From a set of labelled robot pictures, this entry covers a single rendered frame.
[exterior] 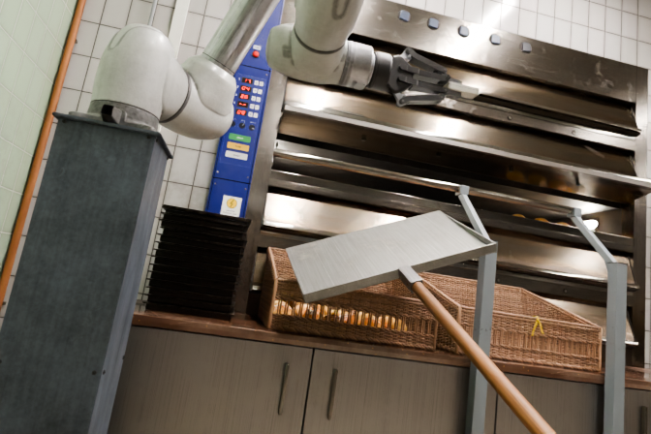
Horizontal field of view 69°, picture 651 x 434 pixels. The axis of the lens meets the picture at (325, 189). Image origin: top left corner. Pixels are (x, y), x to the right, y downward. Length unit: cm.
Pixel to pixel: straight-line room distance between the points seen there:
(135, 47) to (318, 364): 98
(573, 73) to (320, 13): 210
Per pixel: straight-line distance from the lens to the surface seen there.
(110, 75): 119
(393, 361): 155
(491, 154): 221
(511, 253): 236
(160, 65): 121
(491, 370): 96
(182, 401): 148
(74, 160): 112
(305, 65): 93
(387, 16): 242
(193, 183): 202
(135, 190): 108
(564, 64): 278
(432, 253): 141
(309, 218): 202
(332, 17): 83
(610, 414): 190
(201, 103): 129
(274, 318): 151
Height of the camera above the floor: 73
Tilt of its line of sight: 11 degrees up
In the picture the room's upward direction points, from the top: 9 degrees clockwise
